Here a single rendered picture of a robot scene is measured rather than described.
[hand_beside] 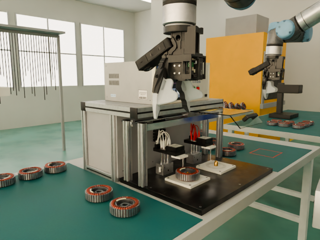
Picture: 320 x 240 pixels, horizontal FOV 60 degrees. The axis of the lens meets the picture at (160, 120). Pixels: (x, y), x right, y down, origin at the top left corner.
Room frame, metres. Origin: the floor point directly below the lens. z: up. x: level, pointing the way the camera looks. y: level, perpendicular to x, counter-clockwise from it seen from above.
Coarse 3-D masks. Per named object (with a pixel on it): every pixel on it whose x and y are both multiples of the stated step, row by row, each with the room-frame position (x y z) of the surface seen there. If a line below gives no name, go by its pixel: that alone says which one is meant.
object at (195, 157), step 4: (192, 152) 1.50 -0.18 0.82; (196, 152) 1.51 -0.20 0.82; (200, 152) 1.51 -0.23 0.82; (188, 156) 1.48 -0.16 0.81; (192, 156) 1.46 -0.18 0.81; (196, 156) 1.48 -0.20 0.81; (200, 156) 1.51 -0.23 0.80; (188, 160) 1.48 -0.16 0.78; (192, 160) 1.46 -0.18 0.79; (196, 160) 1.48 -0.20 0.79; (200, 160) 1.51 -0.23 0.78
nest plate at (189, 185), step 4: (172, 176) 1.24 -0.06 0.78; (200, 176) 1.24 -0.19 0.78; (204, 176) 1.24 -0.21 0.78; (168, 180) 1.21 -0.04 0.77; (172, 180) 1.19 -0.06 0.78; (176, 180) 1.19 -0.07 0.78; (180, 180) 1.19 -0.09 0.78; (196, 180) 1.19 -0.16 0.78; (200, 180) 1.19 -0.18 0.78; (204, 180) 1.20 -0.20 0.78; (180, 184) 1.16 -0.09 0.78; (184, 184) 1.14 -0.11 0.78; (188, 184) 1.14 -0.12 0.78; (192, 184) 1.14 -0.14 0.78; (196, 184) 1.15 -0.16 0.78; (188, 188) 1.13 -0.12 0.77
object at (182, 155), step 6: (174, 144) 1.30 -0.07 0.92; (156, 150) 1.32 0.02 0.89; (162, 150) 1.29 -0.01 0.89; (168, 150) 1.27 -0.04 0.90; (174, 150) 1.24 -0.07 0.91; (180, 150) 1.26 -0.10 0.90; (168, 156) 1.34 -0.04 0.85; (174, 156) 1.24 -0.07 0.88; (180, 156) 1.24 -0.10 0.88; (186, 156) 1.26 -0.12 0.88
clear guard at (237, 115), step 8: (200, 112) 1.41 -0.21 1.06; (208, 112) 1.39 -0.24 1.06; (216, 112) 1.39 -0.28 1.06; (224, 112) 1.39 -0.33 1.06; (232, 112) 1.39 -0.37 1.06; (240, 112) 1.39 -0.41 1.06; (248, 112) 1.42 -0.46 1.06; (240, 120) 1.31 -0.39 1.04; (248, 120) 1.36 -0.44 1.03; (256, 120) 1.40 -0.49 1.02; (240, 128) 1.26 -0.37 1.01
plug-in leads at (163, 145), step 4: (164, 132) 1.32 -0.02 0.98; (160, 136) 1.32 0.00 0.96; (156, 140) 1.34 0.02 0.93; (160, 140) 1.32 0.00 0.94; (168, 140) 1.31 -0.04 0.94; (156, 144) 1.33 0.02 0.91; (160, 144) 1.32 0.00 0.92; (164, 144) 1.29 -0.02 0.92; (168, 144) 1.31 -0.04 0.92; (160, 148) 1.32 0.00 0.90; (164, 148) 1.29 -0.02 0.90
